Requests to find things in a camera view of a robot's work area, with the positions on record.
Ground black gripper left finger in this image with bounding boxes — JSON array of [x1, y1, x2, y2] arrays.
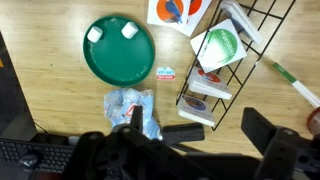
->
[[162, 123, 205, 145]]

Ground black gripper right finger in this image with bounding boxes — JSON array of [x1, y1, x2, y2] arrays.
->
[[241, 107, 277, 155]]

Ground white and blue board book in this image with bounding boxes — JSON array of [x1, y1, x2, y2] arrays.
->
[[220, 0, 263, 45]]

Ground white book dark oval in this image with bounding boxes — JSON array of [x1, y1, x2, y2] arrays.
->
[[178, 94, 215, 126]]

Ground green white colors book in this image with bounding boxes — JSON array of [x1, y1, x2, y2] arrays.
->
[[272, 62, 320, 108]]

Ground white book red objects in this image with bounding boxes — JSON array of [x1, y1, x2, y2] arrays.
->
[[188, 66, 232, 100]]

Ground white book green circle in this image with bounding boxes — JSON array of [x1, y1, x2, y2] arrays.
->
[[190, 19, 247, 73]]

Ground white book blue bird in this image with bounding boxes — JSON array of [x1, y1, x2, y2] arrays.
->
[[147, 0, 191, 28]]

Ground white book orange circle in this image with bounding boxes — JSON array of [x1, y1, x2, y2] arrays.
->
[[177, 0, 212, 37]]

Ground steel can red rim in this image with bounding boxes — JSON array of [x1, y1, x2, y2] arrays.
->
[[307, 107, 320, 135]]

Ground crumpled blue plastic bag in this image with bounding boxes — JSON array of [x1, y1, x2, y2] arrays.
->
[[104, 88, 163, 140]]

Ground green round tray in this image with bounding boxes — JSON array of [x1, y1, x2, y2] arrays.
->
[[82, 15, 155, 87]]

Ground white marshmallow right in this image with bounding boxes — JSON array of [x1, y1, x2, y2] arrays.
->
[[121, 22, 139, 39]]

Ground white marshmallow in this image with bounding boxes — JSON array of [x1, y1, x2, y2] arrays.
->
[[121, 22, 139, 39], [87, 26, 103, 43]]

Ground black keyboard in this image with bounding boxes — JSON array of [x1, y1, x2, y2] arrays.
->
[[0, 138, 74, 173]]

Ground white marshmallow left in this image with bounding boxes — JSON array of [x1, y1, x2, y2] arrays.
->
[[87, 26, 103, 43]]

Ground black monitor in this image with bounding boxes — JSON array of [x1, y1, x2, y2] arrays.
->
[[0, 32, 37, 141]]

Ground black wire book holder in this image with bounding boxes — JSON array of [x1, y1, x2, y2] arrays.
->
[[176, 0, 296, 131]]

